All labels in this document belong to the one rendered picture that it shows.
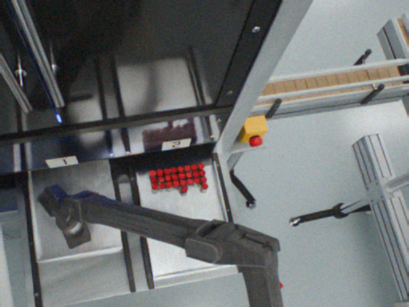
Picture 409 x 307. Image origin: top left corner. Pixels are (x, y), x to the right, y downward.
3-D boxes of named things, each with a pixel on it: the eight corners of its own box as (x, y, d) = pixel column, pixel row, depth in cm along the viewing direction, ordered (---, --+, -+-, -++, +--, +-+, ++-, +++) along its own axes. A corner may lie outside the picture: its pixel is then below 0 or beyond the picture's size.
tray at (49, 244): (28, 161, 128) (25, 157, 124) (106, 148, 130) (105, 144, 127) (38, 262, 119) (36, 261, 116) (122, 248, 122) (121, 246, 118)
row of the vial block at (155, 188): (151, 188, 127) (151, 184, 122) (204, 180, 128) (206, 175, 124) (152, 194, 126) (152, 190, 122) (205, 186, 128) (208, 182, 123)
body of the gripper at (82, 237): (78, 209, 111) (74, 201, 104) (92, 241, 108) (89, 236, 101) (57, 217, 110) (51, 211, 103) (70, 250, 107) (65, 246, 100)
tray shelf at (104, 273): (14, 165, 129) (13, 163, 127) (218, 133, 135) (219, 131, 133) (29, 312, 117) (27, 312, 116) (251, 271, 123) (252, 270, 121)
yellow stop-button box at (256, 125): (235, 123, 125) (240, 113, 118) (256, 120, 126) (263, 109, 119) (240, 145, 124) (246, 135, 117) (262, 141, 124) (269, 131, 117)
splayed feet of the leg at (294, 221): (287, 216, 218) (296, 210, 204) (369, 201, 222) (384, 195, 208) (290, 229, 216) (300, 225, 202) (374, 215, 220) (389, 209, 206)
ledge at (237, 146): (220, 117, 137) (221, 115, 135) (255, 112, 138) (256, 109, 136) (229, 153, 133) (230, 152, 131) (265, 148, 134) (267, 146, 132)
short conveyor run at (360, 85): (220, 132, 137) (230, 110, 122) (211, 93, 141) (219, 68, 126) (399, 105, 143) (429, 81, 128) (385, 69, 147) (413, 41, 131)
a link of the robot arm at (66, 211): (72, 212, 90) (97, 201, 96) (43, 176, 92) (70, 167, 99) (54, 240, 97) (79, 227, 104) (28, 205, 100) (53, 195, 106)
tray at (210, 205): (136, 176, 128) (136, 173, 124) (212, 165, 130) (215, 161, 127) (152, 280, 119) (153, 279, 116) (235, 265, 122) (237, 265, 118)
